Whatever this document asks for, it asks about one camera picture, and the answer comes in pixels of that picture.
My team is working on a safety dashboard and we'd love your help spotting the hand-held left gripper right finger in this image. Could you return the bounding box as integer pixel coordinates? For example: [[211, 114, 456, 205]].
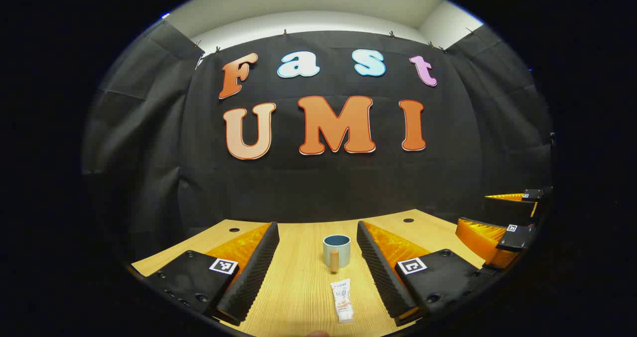
[[356, 221, 491, 328]]

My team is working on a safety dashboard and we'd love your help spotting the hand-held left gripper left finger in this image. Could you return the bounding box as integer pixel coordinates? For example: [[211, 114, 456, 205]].
[[130, 222, 280, 327]]

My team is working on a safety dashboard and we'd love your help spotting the light blue cup wooden handle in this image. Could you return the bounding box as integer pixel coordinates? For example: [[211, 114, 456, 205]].
[[322, 234, 351, 273]]

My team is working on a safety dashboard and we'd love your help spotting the white toothpaste tube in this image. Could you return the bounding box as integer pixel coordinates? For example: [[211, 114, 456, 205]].
[[330, 279, 355, 324]]

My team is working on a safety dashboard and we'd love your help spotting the wooden desktop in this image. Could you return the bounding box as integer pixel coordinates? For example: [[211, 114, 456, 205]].
[[130, 209, 488, 337]]

